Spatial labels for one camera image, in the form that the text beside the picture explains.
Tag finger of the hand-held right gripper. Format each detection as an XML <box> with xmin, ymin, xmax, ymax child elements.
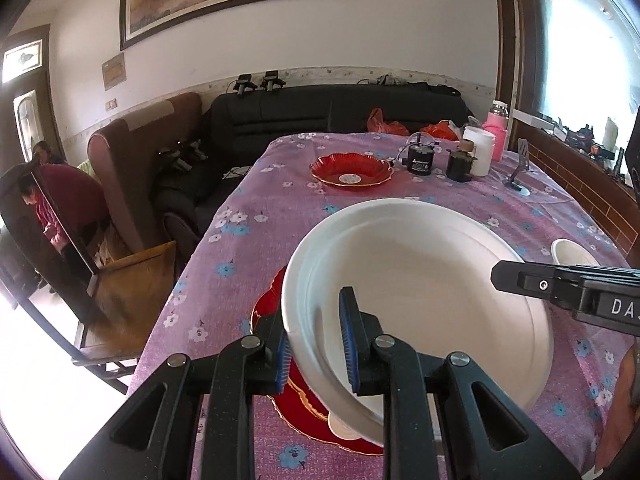
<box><xmin>491</xmin><ymin>260</ymin><xmax>640</xmax><ymax>311</ymax></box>

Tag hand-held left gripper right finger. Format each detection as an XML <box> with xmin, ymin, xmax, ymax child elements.
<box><xmin>339</xmin><ymin>287</ymin><xmax>583</xmax><ymax>480</ymax></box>

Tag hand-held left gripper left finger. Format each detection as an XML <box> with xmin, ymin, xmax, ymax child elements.
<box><xmin>60</xmin><ymin>305</ymin><xmax>292</xmax><ymax>480</ymax></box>

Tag red scalloped glass plate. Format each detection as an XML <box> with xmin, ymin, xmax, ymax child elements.
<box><xmin>249</xmin><ymin>265</ymin><xmax>386</xmax><ymax>457</ymax></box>
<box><xmin>309</xmin><ymin>152</ymin><xmax>396</xmax><ymax>190</ymax></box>

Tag cream bowl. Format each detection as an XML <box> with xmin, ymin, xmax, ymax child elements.
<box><xmin>550</xmin><ymin>238</ymin><xmax>601</xmax><ymax>267</ymax></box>

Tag large white plate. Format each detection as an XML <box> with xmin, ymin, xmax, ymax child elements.
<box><xmin>281</xmin><ymin>199</ymin><xmax>555</xmax><ymax>448</ymax></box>

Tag person's right forearm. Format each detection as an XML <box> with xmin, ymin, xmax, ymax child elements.
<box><xmin>595</xmin><ymin>342</ymin><xmax>640</xmax><ymax>480</ymax></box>

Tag metal phone stand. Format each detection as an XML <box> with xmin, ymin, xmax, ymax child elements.
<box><xmin>502</xmin><ymin>138</ymin><xmax>533</xmax><ymax>196</ymax></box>

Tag purple floral tablecloth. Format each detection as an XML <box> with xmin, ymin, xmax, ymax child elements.
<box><xmin>127</xmin><ymin>131</ymin><xmax>633</xmax><ymax>480</ymax></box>

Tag dark sill ornament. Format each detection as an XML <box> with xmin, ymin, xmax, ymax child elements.
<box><xmin>565</xmin><ymin>125</ymin><xmax>596</xmax><ymax>153</ymax></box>

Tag pink bottle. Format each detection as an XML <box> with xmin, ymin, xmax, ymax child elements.
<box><xmin>481</xmin><ymin>100</ymin><xmax>510</xmax><ymax>161</ymax></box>

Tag black power supply box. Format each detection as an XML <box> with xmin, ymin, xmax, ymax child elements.
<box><xmin>402</xmin><ymin>132</ymin><xmax>435</xmax><ymax>175</ymax></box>

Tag dark wooden chair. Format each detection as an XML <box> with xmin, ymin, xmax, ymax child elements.
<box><xmin>0</xmin><ymin>162</ymin><xmax>178</xmax><ymax>393</ymax></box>

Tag orange plastic bag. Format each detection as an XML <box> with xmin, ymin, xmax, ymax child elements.
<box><xmin>420</xmin><ymin>120</ymin><xmax>461</xmax><ymax>141</ymax></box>

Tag red plastic bag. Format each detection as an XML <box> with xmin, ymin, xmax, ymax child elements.
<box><xmin>367</xmin><ymin>108</ymin><xmax>411</xmax><ymax>136</ymax></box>

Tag black sofa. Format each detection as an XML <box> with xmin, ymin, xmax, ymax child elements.
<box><xmin>152</xmin><ymin>82</ymin><xmax>473</xmax><ymax>241</ymax></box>

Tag window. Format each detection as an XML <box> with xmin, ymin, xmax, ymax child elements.
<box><xmin>515</xmin><ymin>0</ymin><xmax>640</xmax><ymax>126</ymax></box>

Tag brown armchair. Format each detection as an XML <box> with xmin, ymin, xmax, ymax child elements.
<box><xmin>87</xmin><ymin>92</ymin><xmax>203</xmax><ymax>253</ymax></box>

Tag wooden door glass panels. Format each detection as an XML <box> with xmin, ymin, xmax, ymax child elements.
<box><xmin>0</xmin><ymin>25</ymin><xmax>53</xmax><ymax>161</ymax></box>

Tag wall plaque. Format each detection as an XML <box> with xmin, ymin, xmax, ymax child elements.
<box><xmin>101</xmin><ymin>52</ymin><xmax>126</xmax><ymax>91</ymax></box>

